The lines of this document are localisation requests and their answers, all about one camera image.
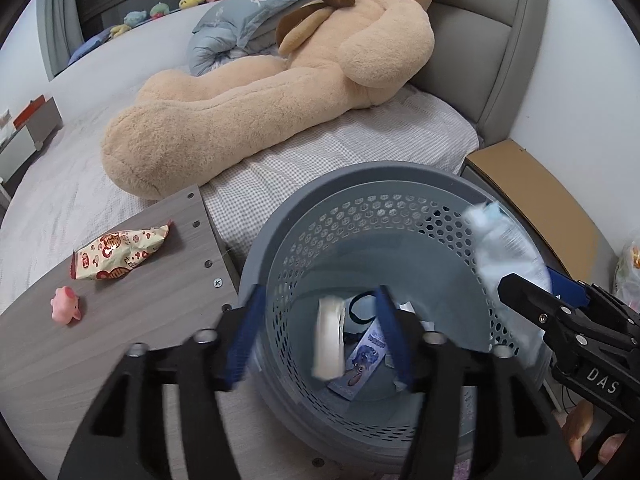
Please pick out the brown cardboard nightstand top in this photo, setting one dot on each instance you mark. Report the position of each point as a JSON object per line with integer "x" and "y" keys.
{"x": 530, "y": 180}

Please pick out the large beige teddy bear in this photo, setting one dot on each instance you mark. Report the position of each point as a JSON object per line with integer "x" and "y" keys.
{"x": 240, "y": 105}

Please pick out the pink pig toy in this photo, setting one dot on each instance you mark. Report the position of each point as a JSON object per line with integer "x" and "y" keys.
{"x": 65, "y": 305}

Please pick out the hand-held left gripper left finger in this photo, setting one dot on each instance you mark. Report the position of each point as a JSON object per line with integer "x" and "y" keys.
{"x": 245, "y": 335}

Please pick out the white paper scrap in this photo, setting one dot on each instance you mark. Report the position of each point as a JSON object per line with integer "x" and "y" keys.
{"x": 407, "y": 306}

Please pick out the white cabinet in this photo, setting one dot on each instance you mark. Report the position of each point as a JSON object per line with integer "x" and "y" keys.
{"x": 15, "y": 155}

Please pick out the blue cloth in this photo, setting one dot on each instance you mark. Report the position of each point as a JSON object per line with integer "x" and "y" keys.
{"x": 87, "y": 47}

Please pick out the white paper roll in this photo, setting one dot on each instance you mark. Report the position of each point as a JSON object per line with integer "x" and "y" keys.
{"x": 327, "y": 340}

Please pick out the grey-blue quilt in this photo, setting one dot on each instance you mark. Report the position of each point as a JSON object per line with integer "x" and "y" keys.
{"x": 215, "y": 50}

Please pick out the grey curtain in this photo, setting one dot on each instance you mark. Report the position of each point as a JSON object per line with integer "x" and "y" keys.
{"x": 60, "y": 30}

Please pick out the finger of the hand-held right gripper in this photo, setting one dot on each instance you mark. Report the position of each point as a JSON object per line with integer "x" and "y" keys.
{"x": 567, "y": 285}
{"x": 525, "y": 295}

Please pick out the white blue plastic packet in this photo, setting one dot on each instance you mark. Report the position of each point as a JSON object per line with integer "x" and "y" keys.
{"x": 505, "y": 255}

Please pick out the grey upholstered headboard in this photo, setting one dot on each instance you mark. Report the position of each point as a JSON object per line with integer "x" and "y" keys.
{"x": 480, "y": 35}

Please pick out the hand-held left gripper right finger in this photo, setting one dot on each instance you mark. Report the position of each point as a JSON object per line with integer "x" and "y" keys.
{"x": 392, "y": 335}

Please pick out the person's right hand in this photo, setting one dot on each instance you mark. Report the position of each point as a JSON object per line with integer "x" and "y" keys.
{"x": 575, "y": 425}

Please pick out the snack packet red white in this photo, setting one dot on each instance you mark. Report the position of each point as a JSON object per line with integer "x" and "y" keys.
{"x": 120, "y": 250}

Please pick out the grey perforated wastebasket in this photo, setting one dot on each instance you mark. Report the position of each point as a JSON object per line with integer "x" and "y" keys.
{"x": 300, "y": 240}

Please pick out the row of small plush toys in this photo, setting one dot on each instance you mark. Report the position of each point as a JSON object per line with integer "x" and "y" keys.
{"x": 159, "y": 8}

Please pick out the blue printed flat packet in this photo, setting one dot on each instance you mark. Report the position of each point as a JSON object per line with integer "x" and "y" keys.
{"x": 362, "y": 360}

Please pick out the bed with checked sheet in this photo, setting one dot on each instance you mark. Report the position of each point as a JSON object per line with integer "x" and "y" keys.
{"x": 350, "y": 145}

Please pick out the grey box with red lid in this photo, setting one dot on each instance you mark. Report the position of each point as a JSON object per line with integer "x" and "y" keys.
{"x": 42, "y": 125}

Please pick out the grey-blue flowered pillow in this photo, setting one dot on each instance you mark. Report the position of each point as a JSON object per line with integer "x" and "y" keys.
{"x": 250, "y": 5}

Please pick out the white plastic bag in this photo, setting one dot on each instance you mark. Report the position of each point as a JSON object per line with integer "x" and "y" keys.
{"x": 627, "y": 270}

